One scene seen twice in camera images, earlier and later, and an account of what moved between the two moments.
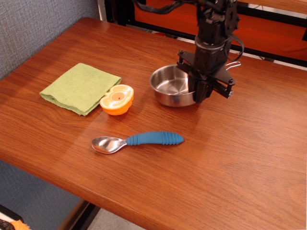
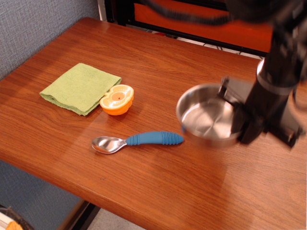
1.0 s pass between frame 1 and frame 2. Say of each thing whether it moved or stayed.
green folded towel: stayed
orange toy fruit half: stayed
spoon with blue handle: stayed
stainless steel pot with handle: moved
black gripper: moved
